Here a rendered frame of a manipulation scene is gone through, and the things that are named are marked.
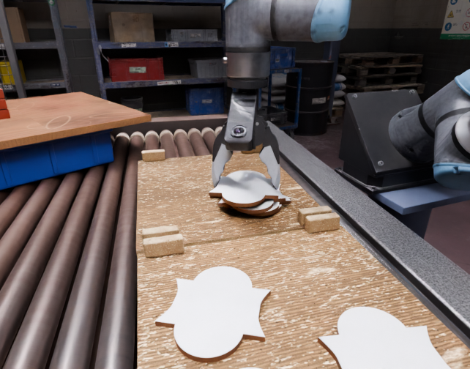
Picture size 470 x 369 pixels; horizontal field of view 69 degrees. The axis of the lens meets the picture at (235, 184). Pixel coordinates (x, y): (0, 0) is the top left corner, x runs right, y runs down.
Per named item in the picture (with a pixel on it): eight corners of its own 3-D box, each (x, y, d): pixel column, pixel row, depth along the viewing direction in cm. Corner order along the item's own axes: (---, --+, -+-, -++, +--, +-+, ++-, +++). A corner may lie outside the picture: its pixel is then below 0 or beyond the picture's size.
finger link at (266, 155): (289, 173, 69) (269, 134, 66) (291, 185, 64) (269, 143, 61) (275, 179, 70) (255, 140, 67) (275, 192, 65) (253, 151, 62)
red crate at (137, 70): (159, 76, 477) (157, 55, 466) (165, 80, 439) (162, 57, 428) (110, 78, 456) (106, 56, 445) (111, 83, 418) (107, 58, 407)
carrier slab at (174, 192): (263, 155, 98) (264, 149, 97) (336, 229, 62) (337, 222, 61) (138, 166, 90) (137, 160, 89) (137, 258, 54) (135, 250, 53)
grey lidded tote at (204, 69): (220, 74, 501) (220, 56, 491) (230, 77, 472) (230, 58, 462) (187, 76, 481) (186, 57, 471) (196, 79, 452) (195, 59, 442)
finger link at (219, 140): (228, 166, 66) (250, 128, 62) (227, 170, 64) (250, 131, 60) (206, 154, 65) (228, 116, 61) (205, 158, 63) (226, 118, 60)
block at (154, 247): (183, 247, 54) (182, 232, 53) (184, 253, 53) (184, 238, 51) (144, 252, 53) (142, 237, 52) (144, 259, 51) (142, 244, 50)
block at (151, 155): (165, 158, 91) (164, 148, 90) (165, 160, 89) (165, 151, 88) (142, 160, 90) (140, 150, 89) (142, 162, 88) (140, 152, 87)
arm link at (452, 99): (464, 107, 84) (519, 72, 72) (464, 152, 79) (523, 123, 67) (422, 88, 83) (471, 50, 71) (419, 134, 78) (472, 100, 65)
